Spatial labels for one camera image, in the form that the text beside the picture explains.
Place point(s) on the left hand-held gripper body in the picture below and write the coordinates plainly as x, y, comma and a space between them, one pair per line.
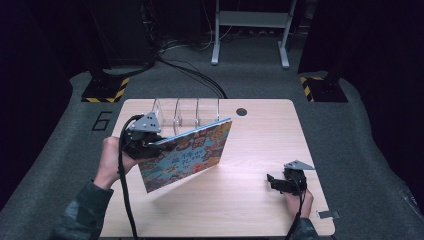
143, 148

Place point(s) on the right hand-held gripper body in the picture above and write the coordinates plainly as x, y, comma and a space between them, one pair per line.
295, 181

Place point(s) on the colourful picture book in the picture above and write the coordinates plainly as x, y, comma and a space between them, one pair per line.
190, 153

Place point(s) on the clear acrylic book rack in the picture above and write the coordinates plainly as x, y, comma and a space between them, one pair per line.
185, 113

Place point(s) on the person's right hand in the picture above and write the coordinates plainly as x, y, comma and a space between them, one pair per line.
298, 203

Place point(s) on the person's left hand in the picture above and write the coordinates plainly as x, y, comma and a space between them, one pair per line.
108, 163

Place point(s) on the black stand base hazard stripes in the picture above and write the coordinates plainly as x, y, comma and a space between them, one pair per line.
105, 90
323, 90

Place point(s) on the dark round table grommet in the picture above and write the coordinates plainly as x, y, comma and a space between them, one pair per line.
241, 111

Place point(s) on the black equipment cabinet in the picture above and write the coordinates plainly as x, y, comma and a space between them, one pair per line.
123, 33

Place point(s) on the white metal stand frame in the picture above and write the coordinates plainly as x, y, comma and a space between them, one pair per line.
253, 20

